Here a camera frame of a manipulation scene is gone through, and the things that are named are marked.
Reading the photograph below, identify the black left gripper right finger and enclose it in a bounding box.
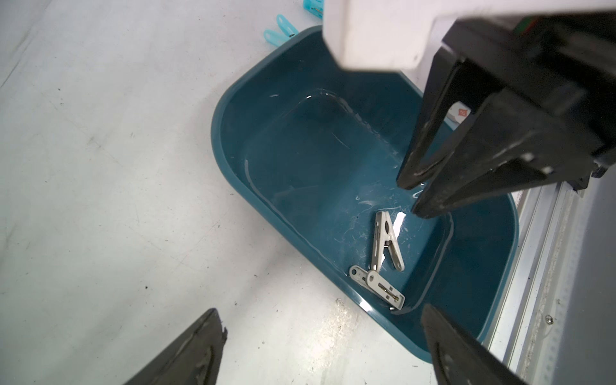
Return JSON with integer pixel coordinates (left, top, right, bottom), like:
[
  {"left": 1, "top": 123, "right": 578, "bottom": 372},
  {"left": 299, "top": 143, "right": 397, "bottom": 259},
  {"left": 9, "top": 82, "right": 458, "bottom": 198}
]
[{"left": 421, "top": 304, "right": 525, "bottom": 385}]

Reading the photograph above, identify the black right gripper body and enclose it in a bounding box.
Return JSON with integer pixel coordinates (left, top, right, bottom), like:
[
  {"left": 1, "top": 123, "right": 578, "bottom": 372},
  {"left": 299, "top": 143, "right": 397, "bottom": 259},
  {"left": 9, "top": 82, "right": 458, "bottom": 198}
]
[{"left": 443, "top": 12, "right": 615, "bottom": 190}]

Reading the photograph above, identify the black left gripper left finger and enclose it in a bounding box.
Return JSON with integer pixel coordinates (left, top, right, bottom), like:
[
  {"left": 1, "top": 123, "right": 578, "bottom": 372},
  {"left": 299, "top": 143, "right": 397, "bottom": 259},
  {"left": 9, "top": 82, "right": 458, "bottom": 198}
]
[{"left": 127, "top": 308, "right": 228, "bottom": 385}]

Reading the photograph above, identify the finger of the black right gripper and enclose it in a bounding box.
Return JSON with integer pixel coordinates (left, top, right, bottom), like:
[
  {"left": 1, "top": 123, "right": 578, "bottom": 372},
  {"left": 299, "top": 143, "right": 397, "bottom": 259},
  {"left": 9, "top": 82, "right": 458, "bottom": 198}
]
[
  {"left": 412, "top": 88, "right": 603, "bottom": 219},
  {"left": 395, "top": 47, "right": 501, "bottom": 191}
]

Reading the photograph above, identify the grey clothespin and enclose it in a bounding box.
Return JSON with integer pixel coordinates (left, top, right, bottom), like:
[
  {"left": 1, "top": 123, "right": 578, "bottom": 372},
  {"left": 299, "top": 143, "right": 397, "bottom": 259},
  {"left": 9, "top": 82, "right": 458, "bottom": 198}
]
[
  {"left": 349, "top": 266, "right": 405, "bottom": 311},
  {"left": 370, "top": 211, "right": 405, "bottom": 273}
]

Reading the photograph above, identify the teal plastic storage box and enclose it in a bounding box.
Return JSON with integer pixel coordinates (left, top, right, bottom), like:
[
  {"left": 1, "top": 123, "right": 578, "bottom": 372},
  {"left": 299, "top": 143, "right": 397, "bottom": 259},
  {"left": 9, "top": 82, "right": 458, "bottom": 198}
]
[{"left": 211, "top": 27, "right": 519, "bottom": 361}]

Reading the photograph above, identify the teal clothespin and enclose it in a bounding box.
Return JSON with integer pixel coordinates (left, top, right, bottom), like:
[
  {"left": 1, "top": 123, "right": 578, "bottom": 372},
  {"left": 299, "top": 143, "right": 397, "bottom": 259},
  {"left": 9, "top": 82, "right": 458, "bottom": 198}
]
[
  {"left": 303, "top": 0, "right": 324, "bottom": 19},
  {"left": 263, "top": 14, "right": 299, "bottom": 47}
]

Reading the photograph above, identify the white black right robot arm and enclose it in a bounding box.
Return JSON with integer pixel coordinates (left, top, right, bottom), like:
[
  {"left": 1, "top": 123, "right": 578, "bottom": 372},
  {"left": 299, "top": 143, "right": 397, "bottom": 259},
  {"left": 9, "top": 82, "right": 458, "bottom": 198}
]
[{"left": 323, "top": 1, "right": 615, "bottom": 218}]

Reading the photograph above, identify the green patterned ceramic bowl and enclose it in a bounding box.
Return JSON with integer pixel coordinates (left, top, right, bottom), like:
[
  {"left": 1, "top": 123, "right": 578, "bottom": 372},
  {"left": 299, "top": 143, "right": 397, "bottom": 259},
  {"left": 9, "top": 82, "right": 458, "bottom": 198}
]
[{"left": 446, "top": 101, "right": 472, "bottom": 125}]

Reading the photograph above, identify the aluminium mounting rail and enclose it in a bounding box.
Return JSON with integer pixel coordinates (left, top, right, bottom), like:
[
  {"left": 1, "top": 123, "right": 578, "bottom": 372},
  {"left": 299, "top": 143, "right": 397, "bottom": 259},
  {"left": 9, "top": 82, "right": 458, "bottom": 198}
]
[{"left": 485, "top": 173, "right": 615, "bottom": 384}]

